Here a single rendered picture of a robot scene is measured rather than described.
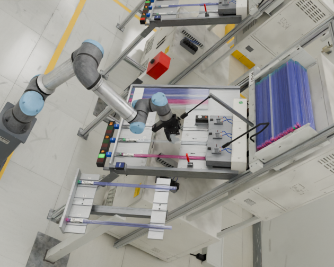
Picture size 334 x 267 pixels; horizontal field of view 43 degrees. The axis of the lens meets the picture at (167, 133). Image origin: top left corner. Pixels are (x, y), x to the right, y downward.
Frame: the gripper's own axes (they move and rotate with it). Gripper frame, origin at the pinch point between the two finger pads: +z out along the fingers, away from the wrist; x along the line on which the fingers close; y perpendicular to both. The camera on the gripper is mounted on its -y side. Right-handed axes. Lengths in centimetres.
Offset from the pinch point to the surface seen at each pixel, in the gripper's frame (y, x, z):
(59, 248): -71, -52, 28
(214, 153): 25.6, -12.2, -0.3
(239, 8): 37, 126, -2
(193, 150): 11.9, -5.2, 3.5
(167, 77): -35, 124, 52
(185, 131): 6.1, 8.8, 2.4
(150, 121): -15.4, 16.2, -1.8
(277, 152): 59, -22, -9
